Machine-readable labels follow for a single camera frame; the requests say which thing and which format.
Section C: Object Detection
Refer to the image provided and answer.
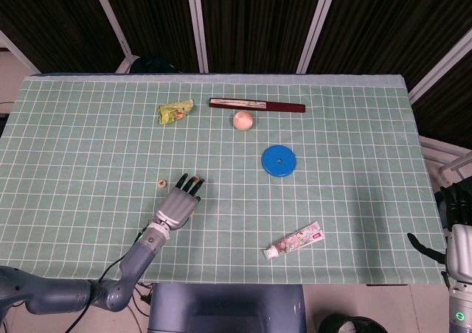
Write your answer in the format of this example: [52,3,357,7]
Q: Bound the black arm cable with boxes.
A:
[64,225,148,333]

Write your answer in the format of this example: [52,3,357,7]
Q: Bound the green snack packet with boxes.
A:
[157,99,196,127]

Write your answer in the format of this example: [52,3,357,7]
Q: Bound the blue disc with hole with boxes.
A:
[260,144,298,179]

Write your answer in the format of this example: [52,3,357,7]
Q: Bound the black trash bin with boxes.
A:
[317,312,389,333]

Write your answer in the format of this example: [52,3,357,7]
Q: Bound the green checked tablecloth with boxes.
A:
[0,74,445,286]

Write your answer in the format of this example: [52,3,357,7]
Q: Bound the peach coloured ball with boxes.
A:
[232,110,255,132]

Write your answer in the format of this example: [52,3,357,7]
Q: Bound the floral hand cream tube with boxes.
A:
[263,220,327,262]

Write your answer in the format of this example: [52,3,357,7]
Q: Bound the blue-grey robot torso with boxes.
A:
[147,283,308,333]

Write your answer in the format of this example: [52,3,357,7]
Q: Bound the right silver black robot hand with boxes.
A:
[407,177,472,282]

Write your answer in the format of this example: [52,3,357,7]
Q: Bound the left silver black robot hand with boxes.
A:
[153,173,206,232]

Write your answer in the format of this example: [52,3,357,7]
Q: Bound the black object behind table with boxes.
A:
[128,55,180,75]

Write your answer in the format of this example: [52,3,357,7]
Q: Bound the dark red folded fan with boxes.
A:
[208,97,307,115]

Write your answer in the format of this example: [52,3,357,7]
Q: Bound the tangled floor cables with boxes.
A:
[132,281,156,316]

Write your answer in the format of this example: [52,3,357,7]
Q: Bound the white partition frame post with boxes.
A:
[185,0,210,73]
[88,0,134,74]
[0,29,41,75]
[407,26,472,105]
[296,0,341,74]

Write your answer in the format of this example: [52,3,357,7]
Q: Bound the white metal rack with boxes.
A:
[418,136,472,186]

